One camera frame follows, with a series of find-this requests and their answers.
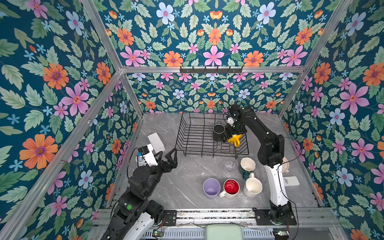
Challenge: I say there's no black mug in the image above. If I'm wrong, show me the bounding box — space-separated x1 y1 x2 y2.
213 123 227 142

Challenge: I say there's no white rectangular box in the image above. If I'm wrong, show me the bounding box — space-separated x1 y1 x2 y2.
148 133 165 153

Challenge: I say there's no clear glass cup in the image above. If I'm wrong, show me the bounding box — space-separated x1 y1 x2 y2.
224 158 238 173

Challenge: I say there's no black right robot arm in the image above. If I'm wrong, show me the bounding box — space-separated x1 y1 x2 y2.
226 104 298 226

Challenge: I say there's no red interior white mug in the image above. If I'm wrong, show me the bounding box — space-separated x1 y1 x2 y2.
219 179 240 199

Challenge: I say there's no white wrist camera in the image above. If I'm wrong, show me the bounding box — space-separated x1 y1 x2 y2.
136 144 158 167
227 117 235 126

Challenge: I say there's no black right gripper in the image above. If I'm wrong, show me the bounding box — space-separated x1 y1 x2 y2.
224 121 246 138

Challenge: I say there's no cream ceramic mug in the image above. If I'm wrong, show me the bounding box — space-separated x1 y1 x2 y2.
243 173 263 198

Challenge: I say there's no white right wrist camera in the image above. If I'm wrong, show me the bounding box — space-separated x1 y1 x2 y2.
227 117 235 126

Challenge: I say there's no black wire dish rack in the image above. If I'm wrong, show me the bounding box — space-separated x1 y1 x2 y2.
175 113 249 159

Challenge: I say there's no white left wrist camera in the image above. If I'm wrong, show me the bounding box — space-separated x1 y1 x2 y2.
136 144 158 167

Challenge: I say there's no pink round alarm clock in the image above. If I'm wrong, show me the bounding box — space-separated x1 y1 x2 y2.
281 157 290 174

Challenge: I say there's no lavender plastic cup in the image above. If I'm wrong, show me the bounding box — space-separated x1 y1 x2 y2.
203 178 221 200

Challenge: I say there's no green and cream mug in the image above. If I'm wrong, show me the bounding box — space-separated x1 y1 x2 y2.
239 157 256 180

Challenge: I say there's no metal hook rail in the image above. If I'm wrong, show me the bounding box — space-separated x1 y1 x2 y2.
179 66 243 75

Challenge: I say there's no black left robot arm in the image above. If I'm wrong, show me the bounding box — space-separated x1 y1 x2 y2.
102 148 178 240

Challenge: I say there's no yellow plastic mug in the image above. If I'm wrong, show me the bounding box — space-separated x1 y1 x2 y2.
228 134 243 148

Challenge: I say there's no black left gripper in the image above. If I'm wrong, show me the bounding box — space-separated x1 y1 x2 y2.
143 147 179 199

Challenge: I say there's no pale green box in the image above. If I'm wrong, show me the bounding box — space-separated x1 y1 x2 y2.
205 224 243 240

